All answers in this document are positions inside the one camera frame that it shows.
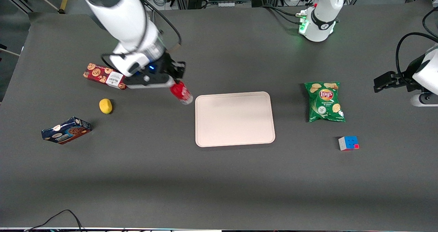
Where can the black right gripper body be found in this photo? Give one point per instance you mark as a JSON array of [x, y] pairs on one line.
[[168, 65]]

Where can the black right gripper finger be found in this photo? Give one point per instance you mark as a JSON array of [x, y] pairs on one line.
[[179, 66], [178, 76]]

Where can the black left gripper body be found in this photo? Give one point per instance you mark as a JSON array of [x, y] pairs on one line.
[[403, 78]]

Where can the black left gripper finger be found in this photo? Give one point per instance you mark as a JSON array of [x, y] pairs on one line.
[[385, 87], [385, 78]]

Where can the red coke bottle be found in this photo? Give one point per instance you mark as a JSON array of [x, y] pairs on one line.
[[181, 92]]

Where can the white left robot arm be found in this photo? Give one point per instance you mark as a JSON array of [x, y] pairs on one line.
[[320, 28]]

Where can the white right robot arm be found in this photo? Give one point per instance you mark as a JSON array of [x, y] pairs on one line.
[[126, 23]]

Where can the pale pink plastic tray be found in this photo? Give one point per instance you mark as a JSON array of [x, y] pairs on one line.
[[234, 119]]

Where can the tan tape tag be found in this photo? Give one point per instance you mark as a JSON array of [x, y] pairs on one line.
[[175, 48]]

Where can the green Lay's chips bag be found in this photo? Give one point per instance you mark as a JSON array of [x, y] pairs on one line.
[[325, 102]]

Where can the colourful Rubik's cube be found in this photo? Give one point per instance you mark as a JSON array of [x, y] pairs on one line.
[[348, 143]]

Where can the red cookie box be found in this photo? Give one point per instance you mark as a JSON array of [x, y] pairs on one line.
[[97, 73]]

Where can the yellow lemon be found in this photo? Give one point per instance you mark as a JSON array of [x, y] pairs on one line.
[[105, 106]]

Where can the dark grey table mat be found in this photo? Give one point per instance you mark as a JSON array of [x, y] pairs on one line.
[[219, 180]]

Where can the blue chocolate cookie box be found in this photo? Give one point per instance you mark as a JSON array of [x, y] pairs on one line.
[[66, 131]]

